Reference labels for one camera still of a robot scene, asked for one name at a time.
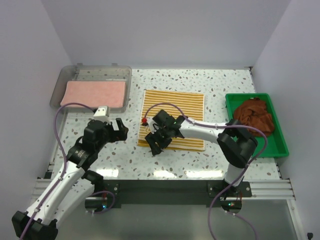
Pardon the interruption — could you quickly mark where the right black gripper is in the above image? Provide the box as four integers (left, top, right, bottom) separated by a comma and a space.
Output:
145, 125, 173, 156

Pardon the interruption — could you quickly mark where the yellow white striped towel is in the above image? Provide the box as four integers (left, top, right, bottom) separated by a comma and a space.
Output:
141, 90, 205, 152

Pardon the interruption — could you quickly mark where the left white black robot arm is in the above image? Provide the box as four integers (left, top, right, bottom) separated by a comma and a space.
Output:
11, 118, 129, 240

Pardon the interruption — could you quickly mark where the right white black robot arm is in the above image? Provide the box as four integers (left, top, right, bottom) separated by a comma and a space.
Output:
141, 109, 258, 197

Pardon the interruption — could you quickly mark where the folded pink towel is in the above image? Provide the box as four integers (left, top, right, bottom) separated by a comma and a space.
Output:
60, 80, 126, 108

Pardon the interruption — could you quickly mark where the clear grey plastic bin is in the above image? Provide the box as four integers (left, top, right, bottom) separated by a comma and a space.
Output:
50, 64, 132, 113

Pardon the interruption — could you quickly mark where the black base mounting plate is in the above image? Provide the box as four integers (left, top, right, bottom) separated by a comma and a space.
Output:
74, 179, 253, 209

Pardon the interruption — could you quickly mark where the brown crumpled towel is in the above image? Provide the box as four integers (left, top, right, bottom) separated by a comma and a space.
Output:
233, 97, 275, 137

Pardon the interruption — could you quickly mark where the green plastic tray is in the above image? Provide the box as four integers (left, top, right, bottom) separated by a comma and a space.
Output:
225, 93, 289, 158

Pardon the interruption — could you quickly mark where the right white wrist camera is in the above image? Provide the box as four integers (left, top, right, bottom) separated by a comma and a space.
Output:
141, 117, 154, 128

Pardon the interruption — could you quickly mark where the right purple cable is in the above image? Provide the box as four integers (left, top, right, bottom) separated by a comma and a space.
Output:
142, 103, 268, 240

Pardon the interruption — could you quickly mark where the purple cable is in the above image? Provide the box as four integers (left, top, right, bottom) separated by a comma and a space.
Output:
18, 102, 117, 240
142, 103, 268, 240

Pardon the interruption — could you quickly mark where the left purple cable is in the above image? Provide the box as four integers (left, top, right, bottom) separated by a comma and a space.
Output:
18, 102, 117, 240

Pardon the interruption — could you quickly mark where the aluminium rail frame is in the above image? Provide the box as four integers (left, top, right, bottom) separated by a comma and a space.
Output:
30, 159, 301, 240

